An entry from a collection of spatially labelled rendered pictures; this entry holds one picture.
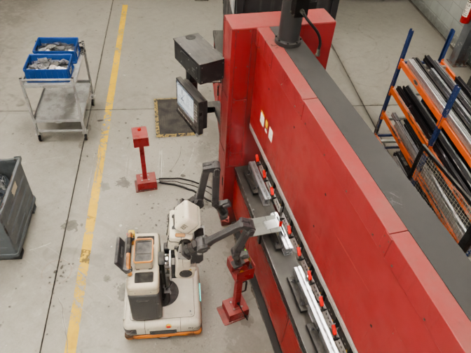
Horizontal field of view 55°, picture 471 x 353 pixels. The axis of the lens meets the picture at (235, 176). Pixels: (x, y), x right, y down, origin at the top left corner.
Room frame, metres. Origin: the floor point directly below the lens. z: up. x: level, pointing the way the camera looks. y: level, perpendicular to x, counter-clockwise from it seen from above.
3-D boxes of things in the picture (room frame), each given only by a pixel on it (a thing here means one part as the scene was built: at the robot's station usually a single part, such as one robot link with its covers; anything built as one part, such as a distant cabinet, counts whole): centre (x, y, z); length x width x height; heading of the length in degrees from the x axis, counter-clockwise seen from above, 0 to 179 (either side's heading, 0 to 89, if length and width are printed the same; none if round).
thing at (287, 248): (2.36, -0.41, 0.92); 0.39 x 0.06 x 0.10; 18
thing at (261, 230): (2.37, -0.25, 1.00); 0.26 x 0.18 x 0.01; 108
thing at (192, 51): (3.47, 0.40, 1.53); 0.51 x 0.25 x 0.85; 34
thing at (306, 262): (1.87, -0.57, 1.26); 0.15 x 0.09 x 0.17; 18
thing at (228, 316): (2.12, -0.07, 0.06); 0.25 x 0.20 x 0.12; 117
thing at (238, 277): (2.13, -0.10, 0.75); 0.20 x 0.16 x 0.18; 27
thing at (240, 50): (3.40, -0.25, 1.15); 0.85 x 0.25 x 2.30; 108
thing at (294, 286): (1.82, -0.53, 0.89); 0.30 x 0.05 x 0.03; 18
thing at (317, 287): (1.68, -0.64, 1.26); 0.15 x 0.09 x 0.17; 18
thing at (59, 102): (4.76, 2.32, 0.47); 0.90 x 0.66 x 0.95; 9
